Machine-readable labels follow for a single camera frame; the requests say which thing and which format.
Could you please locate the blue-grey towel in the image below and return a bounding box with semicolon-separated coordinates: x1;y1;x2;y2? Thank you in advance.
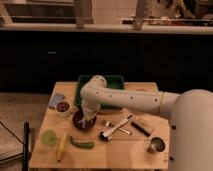
82;117;96;129

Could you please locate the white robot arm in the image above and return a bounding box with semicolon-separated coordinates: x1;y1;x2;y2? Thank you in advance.
80;75;213;171

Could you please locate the purple bowl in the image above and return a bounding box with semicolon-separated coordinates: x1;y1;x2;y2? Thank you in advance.
72;109;95;131

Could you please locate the small bowl with nuts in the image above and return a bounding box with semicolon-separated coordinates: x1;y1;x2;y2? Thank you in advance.
55;101;71;117

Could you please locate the green plastic tray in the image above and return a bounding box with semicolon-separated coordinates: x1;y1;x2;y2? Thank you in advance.
74;75;125;110

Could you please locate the white black brush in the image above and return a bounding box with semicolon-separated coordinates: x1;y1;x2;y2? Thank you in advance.
99;114;133;141

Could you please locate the blue sponge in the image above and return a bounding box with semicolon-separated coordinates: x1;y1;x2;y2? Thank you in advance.
48;93;65;109

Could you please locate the green cucumber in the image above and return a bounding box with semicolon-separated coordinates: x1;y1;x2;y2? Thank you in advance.
69;137;95;149

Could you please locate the yellow banana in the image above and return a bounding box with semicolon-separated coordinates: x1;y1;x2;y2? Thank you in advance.
57;133;68;162

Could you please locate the light green lid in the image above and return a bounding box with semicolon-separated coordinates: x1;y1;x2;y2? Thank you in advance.
41;130;57;147

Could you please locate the metal cup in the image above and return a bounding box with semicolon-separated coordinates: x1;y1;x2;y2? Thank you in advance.
148;137;166;155

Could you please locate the black chair frame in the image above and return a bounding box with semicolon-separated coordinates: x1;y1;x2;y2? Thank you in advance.
22;122;30;171

